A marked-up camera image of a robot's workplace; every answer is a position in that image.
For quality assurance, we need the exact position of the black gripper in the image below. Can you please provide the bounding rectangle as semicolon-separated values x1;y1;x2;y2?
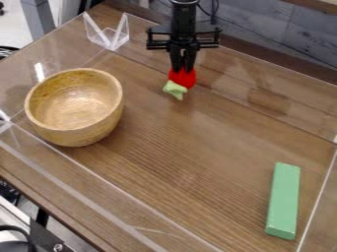
146;23;220;73

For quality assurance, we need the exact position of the red plush fruit green stem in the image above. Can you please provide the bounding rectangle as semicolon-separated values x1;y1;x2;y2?
163;69;196;100

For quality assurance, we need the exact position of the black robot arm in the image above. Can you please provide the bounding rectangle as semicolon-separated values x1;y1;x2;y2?
146;0;220;73

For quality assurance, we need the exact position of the wooden bowl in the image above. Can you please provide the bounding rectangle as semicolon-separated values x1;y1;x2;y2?
24;68;124;147

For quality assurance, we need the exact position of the green rectangular block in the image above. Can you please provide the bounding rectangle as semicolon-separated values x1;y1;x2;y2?
265;162;299;240

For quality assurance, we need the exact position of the black device bottom left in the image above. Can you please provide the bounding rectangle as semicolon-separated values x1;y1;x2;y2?
0;220;76;252

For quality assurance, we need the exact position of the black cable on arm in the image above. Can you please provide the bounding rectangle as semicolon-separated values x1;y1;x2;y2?
196;0;220;26

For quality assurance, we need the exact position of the clear acrylic tray enclosure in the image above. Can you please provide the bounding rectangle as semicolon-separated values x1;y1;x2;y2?
0;7;337;252

